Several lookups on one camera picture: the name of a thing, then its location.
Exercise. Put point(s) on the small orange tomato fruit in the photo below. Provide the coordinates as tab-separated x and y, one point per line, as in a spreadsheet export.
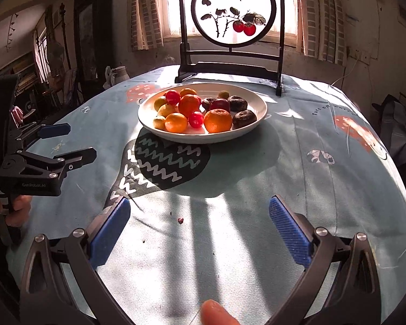
187	91

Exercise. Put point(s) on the pale orange small fruit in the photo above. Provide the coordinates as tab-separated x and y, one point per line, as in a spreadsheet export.
167	109

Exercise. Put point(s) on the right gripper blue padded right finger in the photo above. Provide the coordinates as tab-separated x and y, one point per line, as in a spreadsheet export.
298	243

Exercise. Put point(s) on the window curtain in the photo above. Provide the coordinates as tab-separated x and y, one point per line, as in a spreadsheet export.
322	30
144	26

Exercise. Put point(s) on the medium mandarin orange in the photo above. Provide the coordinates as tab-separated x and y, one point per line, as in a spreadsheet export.
189	104

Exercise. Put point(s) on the yellow green small fruit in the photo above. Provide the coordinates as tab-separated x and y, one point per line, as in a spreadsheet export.
159	102

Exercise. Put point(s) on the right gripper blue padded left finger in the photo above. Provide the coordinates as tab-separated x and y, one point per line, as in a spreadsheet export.
105	229

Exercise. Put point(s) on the dark brown mangosteen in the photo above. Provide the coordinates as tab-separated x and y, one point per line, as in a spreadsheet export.
243	118

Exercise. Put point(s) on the left window curtain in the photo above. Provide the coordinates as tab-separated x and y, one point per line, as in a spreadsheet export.
144	26

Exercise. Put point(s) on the white ceramic jug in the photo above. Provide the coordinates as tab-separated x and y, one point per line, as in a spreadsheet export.
116	75

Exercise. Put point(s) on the large orange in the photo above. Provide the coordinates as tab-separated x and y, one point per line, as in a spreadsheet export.
217	120

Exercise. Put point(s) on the large red plum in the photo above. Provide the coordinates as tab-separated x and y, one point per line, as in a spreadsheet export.
220	103

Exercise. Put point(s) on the right window curtain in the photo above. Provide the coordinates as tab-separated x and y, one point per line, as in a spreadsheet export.
322	30

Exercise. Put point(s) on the person's right hand fingertip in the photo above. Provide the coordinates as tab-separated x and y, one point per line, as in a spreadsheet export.
212	313

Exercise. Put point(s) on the white round plate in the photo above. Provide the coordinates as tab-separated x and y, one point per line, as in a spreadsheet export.
256	104

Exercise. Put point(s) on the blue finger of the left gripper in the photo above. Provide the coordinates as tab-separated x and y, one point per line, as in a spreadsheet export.
50	131

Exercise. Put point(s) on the small yellow kumquat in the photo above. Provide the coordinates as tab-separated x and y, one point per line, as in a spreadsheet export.
224	95

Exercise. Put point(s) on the small red cherry tomato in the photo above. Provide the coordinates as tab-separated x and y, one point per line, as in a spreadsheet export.
172	97

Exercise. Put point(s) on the wall power socket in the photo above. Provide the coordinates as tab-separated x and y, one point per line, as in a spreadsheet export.
359	55

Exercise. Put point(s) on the tan small fruit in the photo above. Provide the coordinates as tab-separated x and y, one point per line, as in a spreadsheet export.
159	123

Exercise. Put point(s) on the dark wooden cabinet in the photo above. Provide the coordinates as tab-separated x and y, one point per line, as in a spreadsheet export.
93	42

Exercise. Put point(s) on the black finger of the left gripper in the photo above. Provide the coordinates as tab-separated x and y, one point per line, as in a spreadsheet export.
74	160

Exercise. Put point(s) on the light blue patterned tablecloth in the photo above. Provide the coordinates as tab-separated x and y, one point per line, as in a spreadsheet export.
200	226

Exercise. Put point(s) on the purple dark fruit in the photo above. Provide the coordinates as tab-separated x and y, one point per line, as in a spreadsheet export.
206	103

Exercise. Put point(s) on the round painted screen on stand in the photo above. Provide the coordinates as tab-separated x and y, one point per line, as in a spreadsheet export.
216	34

